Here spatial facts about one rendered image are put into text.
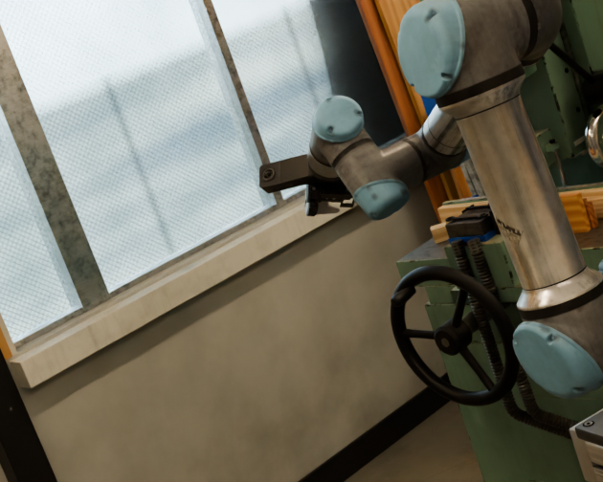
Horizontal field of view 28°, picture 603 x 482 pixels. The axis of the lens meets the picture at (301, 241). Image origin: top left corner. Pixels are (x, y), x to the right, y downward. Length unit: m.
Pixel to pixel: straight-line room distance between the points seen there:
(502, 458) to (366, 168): 0.98
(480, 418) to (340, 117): 0.97
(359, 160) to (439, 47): 0.41
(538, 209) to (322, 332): 2.28
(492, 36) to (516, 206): 0.21
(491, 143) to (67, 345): 1.88
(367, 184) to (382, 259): 2.12
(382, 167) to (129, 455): 1.73
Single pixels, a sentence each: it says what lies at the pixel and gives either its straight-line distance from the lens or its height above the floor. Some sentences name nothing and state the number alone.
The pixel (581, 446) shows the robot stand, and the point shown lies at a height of 0.75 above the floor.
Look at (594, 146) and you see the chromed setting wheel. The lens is 2.44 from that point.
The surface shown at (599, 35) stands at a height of 1.22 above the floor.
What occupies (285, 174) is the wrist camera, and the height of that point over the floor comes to 1.23.
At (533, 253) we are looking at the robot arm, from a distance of 1.52.
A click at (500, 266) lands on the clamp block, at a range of 2.23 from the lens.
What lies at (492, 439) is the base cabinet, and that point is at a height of 0.48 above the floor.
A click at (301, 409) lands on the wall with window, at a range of 3.70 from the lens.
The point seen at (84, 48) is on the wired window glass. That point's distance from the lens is 3.42.
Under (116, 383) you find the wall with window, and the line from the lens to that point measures 3.33.
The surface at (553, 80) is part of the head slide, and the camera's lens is 2.47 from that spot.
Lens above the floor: 1.56
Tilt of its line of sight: 13 degrees down
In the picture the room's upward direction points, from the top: 20 degrees counter-clockwise
